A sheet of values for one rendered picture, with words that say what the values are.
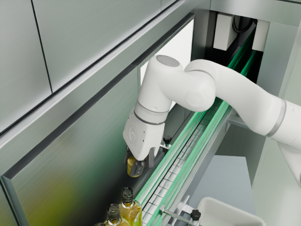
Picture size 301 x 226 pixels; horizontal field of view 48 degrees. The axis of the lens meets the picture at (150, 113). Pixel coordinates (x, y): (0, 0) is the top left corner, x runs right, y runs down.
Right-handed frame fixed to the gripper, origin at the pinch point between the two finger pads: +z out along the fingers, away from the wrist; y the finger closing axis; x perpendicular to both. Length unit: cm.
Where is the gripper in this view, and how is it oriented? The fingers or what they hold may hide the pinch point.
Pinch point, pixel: (134, 162)
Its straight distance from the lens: 84.1
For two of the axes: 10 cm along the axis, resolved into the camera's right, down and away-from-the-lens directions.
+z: -2.6, 8.0, 5.4
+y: 4.3, 6.0, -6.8
